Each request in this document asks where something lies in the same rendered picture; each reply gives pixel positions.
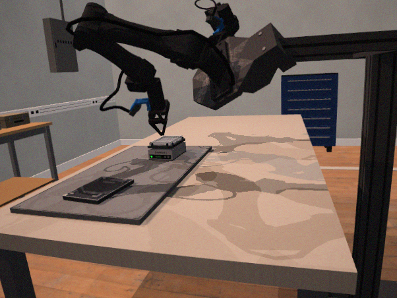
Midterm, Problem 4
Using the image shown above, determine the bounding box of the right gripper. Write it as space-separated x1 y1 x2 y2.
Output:
209 16 233 45

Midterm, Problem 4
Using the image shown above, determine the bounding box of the white well plate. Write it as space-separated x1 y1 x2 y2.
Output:
150 135 183 146

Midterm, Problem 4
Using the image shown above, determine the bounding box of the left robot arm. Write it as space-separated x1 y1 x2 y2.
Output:
73 2 233 102

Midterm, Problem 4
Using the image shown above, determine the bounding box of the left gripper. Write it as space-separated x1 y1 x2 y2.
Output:
130 93 170 136

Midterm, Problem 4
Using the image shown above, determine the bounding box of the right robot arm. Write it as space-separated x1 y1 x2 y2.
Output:
204 2 239 37

